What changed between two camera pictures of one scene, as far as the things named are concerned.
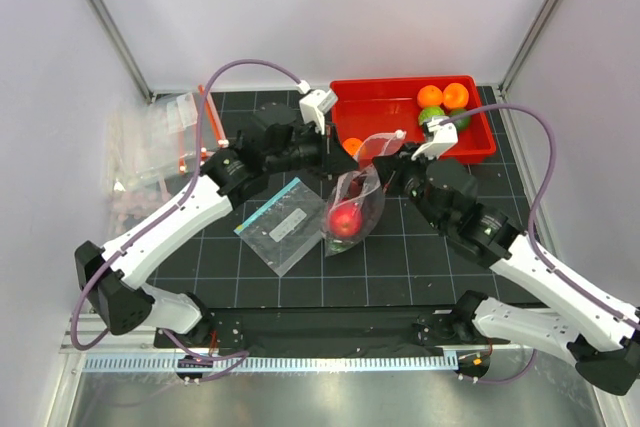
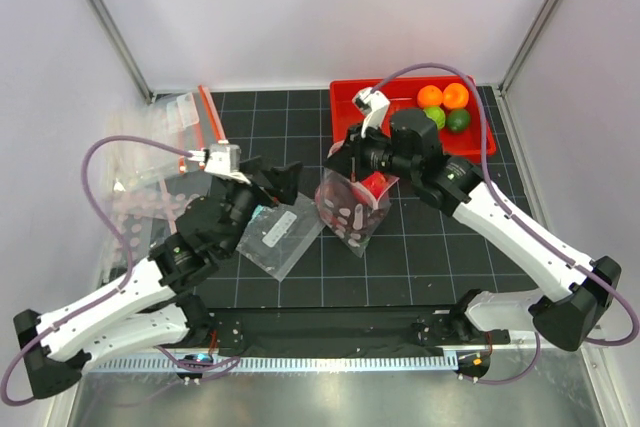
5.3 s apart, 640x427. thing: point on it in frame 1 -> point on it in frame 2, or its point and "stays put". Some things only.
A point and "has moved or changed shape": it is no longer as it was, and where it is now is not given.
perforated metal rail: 281,364 stays put
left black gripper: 332,157 -> 283,181
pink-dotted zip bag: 357,201 has moved or changed shape
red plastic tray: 377,106 stays put
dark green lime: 461,124 stays put
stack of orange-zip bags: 157,141 stays put
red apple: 345,219 -> 377,182
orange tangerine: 455,95 stays put
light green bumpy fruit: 427,113 stays put
